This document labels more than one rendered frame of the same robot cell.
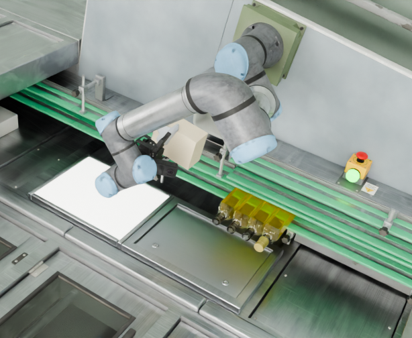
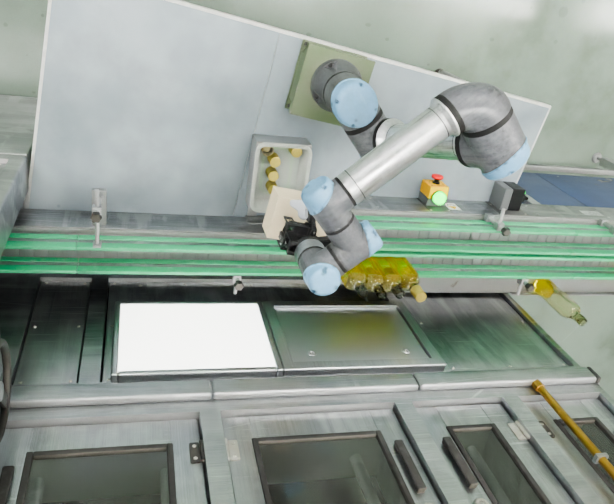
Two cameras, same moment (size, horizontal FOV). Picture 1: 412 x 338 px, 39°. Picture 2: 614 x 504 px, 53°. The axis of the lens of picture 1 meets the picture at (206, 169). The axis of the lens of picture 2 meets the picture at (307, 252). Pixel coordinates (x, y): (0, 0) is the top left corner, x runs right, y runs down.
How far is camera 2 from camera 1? 1.30 m
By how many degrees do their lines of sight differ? 38
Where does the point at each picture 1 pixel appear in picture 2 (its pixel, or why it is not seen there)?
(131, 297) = (350, 415)
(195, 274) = (377, 358)
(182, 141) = not seen: hidden behind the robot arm
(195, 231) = (322, 323)
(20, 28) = not seen: outside the picture
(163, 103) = (415, 136)
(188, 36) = (217, 104)
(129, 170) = (362, 242)
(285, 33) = (362, 65)
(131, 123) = (371, 176)
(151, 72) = (162, 165)
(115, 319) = (366, 444)
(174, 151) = not seen: hidden behind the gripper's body
